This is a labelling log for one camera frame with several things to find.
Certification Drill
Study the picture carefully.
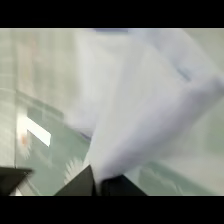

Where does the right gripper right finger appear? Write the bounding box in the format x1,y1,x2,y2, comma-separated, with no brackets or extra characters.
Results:
100,174,148,197

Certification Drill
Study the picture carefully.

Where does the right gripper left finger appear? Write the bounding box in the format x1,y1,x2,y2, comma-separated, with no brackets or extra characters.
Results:
54,164,98,197

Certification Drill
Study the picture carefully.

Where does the lavender shirt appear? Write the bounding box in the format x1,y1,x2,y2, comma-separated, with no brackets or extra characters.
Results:
65,28,224,188

